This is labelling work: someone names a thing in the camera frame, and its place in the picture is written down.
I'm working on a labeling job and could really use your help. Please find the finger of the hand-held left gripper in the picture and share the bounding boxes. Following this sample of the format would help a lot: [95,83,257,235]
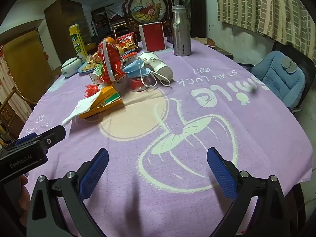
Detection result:
[37,125,67,150]
[14,133,40,147]

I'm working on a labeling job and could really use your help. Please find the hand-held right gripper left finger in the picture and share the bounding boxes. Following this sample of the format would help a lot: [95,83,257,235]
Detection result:
[27,148,109,237]

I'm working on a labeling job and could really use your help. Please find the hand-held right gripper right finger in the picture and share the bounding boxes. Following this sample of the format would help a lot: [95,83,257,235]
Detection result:
[207,147,290,237]

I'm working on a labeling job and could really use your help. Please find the white plastic bag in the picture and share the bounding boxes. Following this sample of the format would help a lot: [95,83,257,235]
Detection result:
[61,90,109,126]

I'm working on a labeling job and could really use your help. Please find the person's left hand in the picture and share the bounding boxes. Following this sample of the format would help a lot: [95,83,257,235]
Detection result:
[13,174,31,211]

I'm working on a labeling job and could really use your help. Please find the wooden chair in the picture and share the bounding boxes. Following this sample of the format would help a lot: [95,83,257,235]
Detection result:
[0,87,37,142]

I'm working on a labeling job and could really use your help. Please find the floral cloth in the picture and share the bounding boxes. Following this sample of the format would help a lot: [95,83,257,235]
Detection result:
[0,52,31,119]

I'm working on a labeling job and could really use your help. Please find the orange cardboard box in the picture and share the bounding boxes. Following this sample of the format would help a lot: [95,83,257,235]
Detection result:
[78,84,125,119]

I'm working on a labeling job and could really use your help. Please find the white lidded ceramic pot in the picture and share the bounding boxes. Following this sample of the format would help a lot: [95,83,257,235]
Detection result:
[61,57,82,77]

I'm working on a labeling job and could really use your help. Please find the blue plate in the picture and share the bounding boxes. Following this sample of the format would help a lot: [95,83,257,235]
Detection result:
[78,57,104,74]

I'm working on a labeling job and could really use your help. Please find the yellow wooden door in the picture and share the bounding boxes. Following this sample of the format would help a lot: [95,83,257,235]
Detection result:
[0,28,53,99]

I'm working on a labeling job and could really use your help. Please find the pile of walnuts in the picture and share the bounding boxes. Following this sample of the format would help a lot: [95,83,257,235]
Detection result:
[83,59,100,71]

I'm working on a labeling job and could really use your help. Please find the red plastic gift bag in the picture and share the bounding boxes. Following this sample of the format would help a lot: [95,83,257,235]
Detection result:
[95,38,127,84]

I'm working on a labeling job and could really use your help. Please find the yellow canister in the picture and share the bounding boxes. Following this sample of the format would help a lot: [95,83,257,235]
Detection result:
[69,24,88,60]

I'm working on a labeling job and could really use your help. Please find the red glass cup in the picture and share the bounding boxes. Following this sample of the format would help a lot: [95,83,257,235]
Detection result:
[130,75,149,93]

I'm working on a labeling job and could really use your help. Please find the blue face mask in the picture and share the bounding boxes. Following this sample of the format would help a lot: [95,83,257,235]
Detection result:
[123,60,171,87]

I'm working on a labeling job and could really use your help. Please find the brown wooden cabinet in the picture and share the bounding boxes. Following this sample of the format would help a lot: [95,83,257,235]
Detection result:
[44,0,92,71]

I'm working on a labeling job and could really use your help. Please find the blue chair cushion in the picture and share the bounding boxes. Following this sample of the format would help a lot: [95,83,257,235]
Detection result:
[250,51,307,109]

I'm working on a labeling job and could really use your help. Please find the red snack packet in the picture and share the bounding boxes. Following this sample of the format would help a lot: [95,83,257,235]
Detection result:
[116,32,138,52]

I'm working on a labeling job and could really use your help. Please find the dark wooden side table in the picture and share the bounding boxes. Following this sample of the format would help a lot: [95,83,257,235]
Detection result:
[191,38,234,61]

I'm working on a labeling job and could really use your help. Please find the white hair dryer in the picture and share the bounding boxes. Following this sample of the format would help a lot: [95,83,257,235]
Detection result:
[138,51,174,82]

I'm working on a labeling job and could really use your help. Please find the red and white box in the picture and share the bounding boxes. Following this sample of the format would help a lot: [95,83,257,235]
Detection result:
[138,22,166,52]

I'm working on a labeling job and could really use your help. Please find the blue cushioned chair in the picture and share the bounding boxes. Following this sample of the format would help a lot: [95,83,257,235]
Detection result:
[237,41,316,114]

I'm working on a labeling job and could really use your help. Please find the steel water bottle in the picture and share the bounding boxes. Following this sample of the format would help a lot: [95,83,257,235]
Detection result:
[171,5,192,56]

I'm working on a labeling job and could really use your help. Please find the round framed fruit picture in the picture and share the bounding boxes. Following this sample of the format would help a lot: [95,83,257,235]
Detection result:
[123,0,172,42]

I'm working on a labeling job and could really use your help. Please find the checked beige curtain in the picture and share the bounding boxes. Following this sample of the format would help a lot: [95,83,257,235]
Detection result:
[215,0,316,55]

